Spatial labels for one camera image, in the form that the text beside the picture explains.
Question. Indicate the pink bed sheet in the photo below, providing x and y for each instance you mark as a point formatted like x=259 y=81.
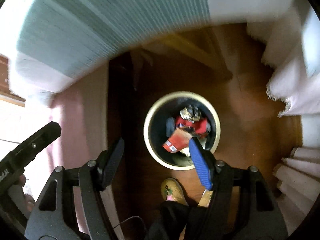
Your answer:
x=81 y=111

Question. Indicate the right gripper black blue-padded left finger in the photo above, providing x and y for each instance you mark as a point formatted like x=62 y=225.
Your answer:
x=54 y=215

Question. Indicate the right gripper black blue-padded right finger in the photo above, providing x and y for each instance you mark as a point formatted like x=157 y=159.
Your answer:
x=258 y=215

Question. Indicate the red gold gift box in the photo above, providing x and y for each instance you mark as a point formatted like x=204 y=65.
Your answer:
x=201 y=127

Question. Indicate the cream rimmed dark trash bin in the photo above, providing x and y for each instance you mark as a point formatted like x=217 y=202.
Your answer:
x=155 y=132

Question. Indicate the brown wooden door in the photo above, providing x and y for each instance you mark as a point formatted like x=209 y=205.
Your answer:
x=6 y=94

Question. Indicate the orange foil snack bag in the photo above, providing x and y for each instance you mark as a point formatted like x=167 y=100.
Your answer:
x=179 y=139

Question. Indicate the person's left hand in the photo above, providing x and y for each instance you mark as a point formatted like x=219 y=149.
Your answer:
x=29 y=200

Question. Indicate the white teal striped tablecloth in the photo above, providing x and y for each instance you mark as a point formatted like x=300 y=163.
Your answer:
x=52 y=43

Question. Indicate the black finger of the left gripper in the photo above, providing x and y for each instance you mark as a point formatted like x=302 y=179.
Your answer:
x=26 y=152

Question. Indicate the yellow patterned slipper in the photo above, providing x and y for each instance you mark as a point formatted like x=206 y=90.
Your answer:
x=171 y=190

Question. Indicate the black gold crumpled wrapper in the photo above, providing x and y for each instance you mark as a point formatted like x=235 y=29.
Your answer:
x=191 y=114

